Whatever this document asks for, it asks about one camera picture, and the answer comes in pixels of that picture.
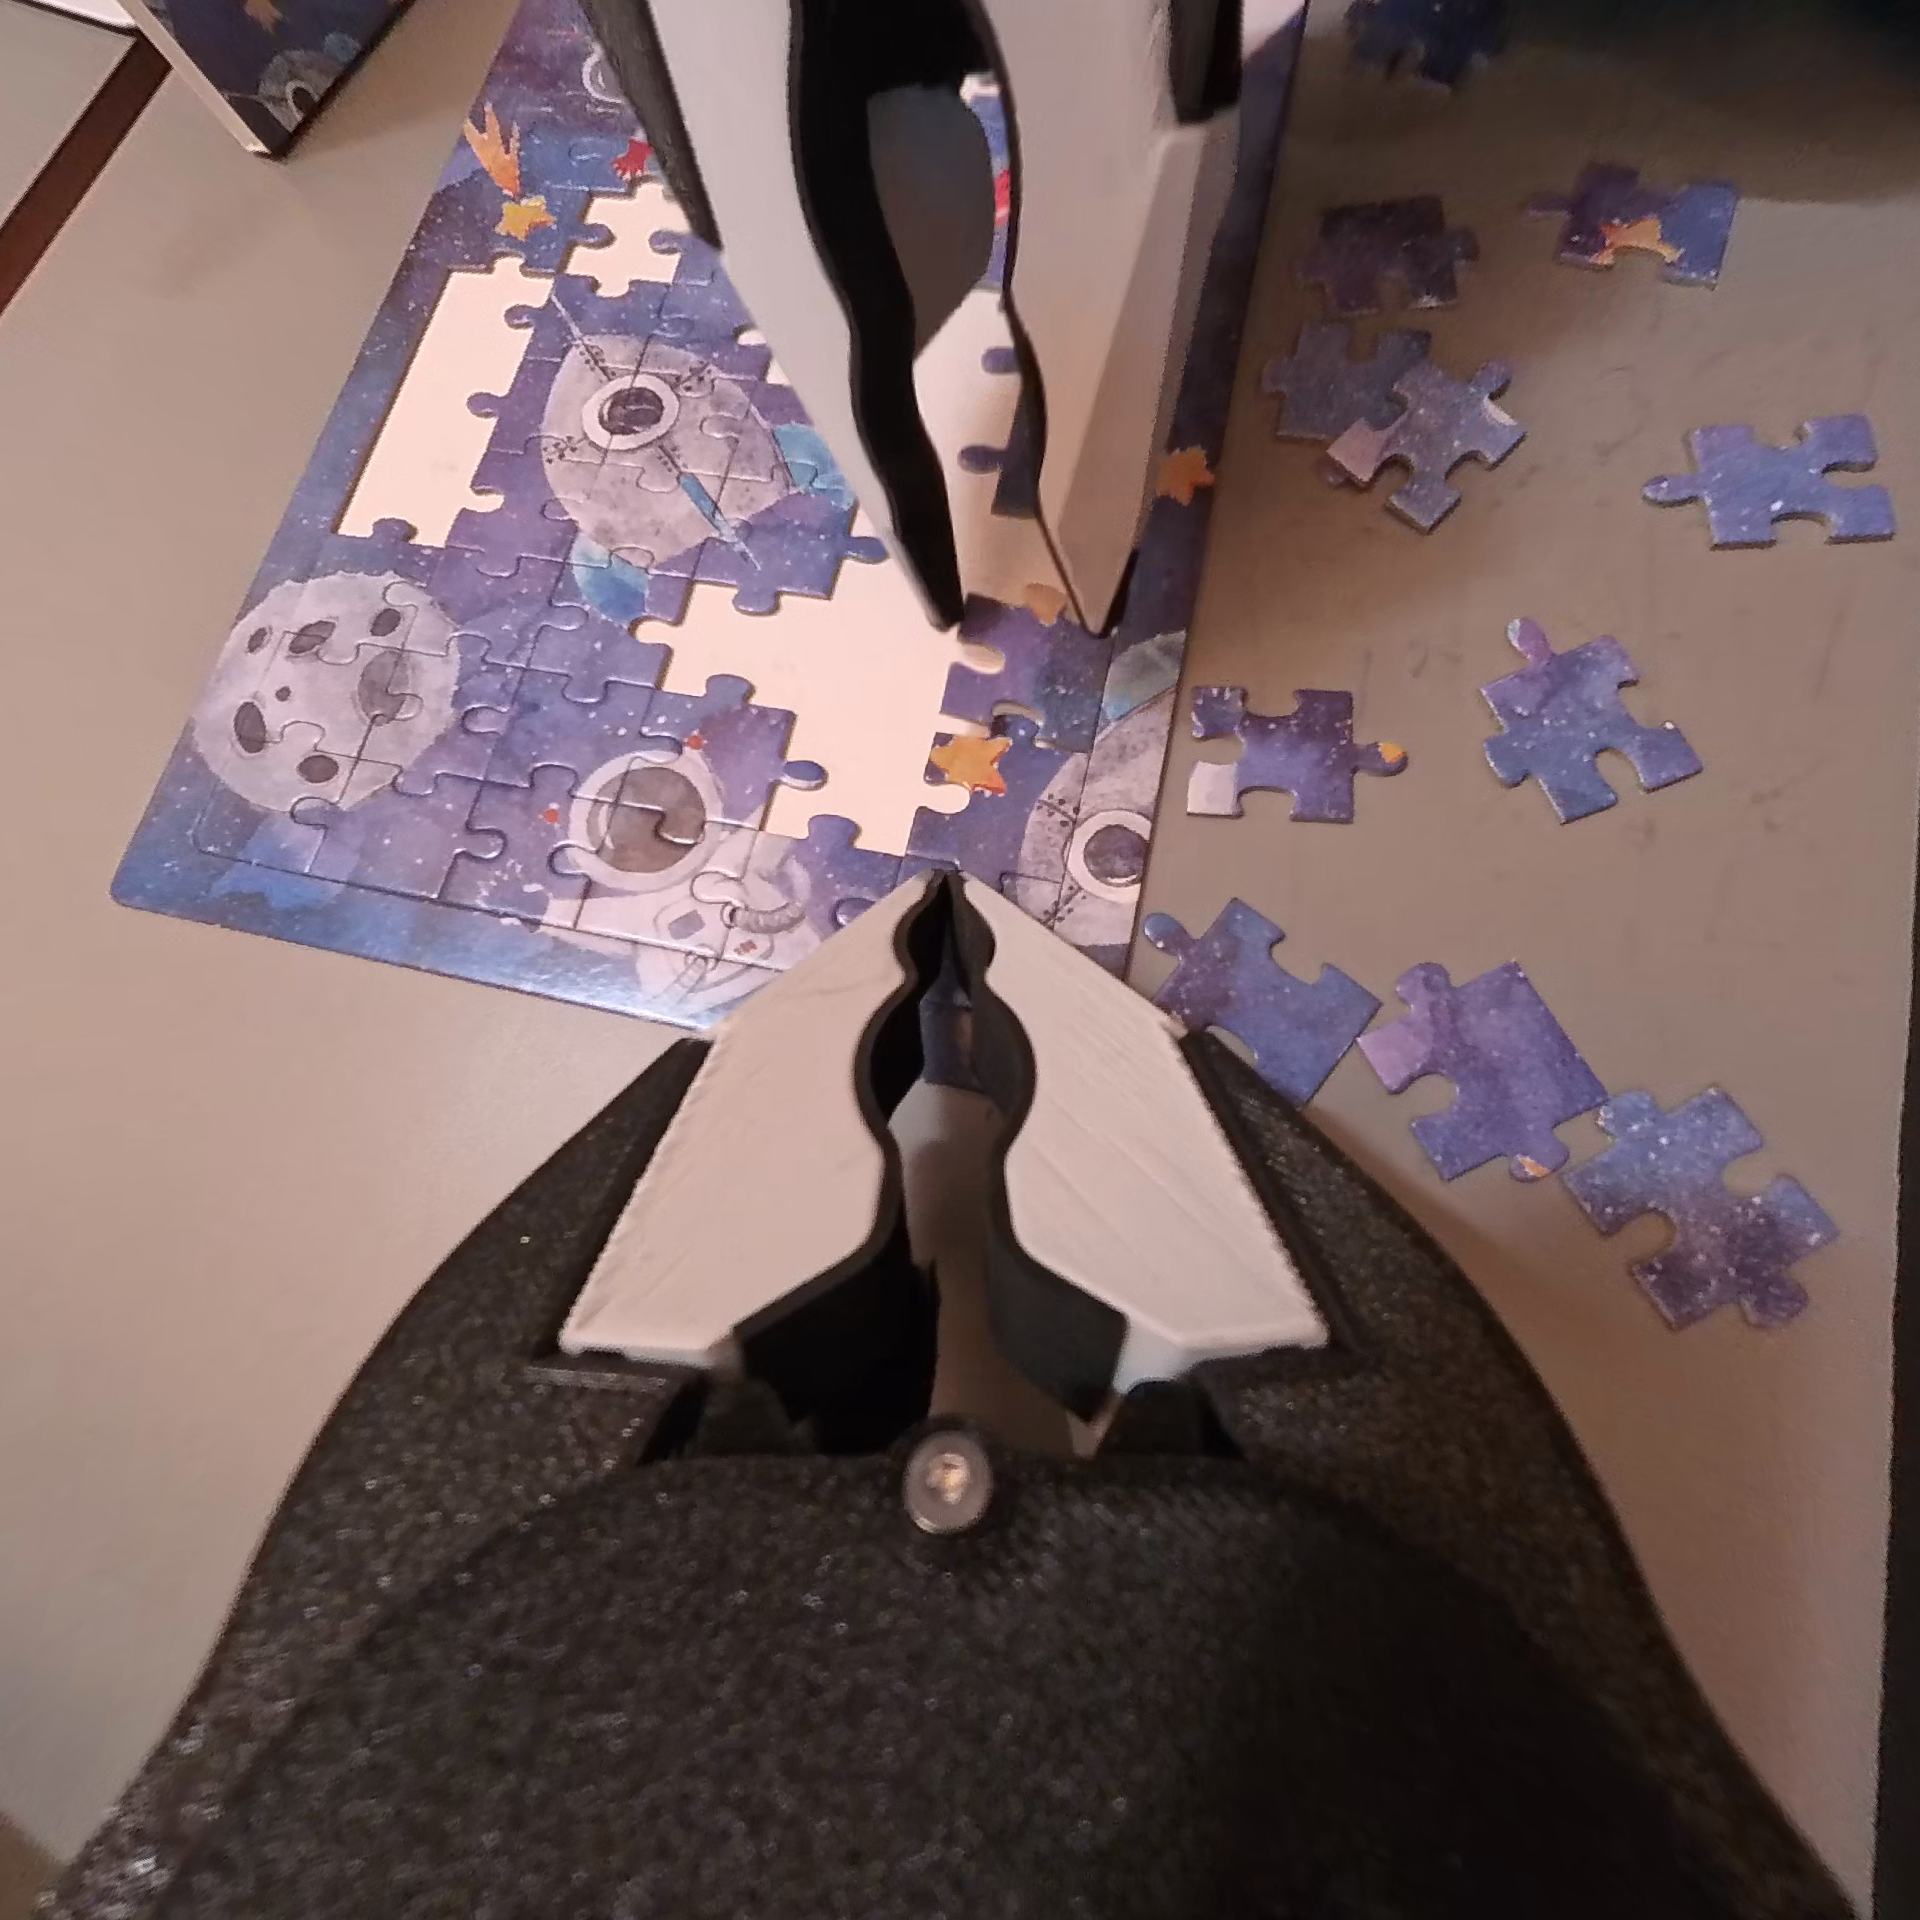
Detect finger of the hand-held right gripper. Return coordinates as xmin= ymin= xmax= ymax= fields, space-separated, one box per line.
xmin=987 ymin=0 xmax=1248 ymax=640
xmin=649 ymin=0 xmax=970 ymax=634

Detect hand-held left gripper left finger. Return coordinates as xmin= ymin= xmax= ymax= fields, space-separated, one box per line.
xmin=561 ymin=870 xmax=951 ymax=1433

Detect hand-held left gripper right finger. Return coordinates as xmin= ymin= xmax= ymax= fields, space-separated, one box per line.
xmin=950 ymin=870 xmax=1334 ymax=1433

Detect blue jigsaw puzzle piece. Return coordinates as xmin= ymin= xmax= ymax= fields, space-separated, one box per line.
xmin=937 ymin=587 xmax=1121 ymax=760

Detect space puzzle board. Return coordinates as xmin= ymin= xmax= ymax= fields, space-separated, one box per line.
xmin=113 ymin=0 xmax=1309 ymax=1037

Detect puzzle pieces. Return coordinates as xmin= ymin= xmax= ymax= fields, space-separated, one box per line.
xmin=1142 ymin=0 xmax=1899 ymax=1333

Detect grey desk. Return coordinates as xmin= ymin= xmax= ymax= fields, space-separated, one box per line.
xmin=0 ymin=0 xmax=1920 ymax=1920

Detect illustrated puzzle box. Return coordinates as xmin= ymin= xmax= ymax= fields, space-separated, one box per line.
xmin=119 ymin=0 xmax=414 ymax=160

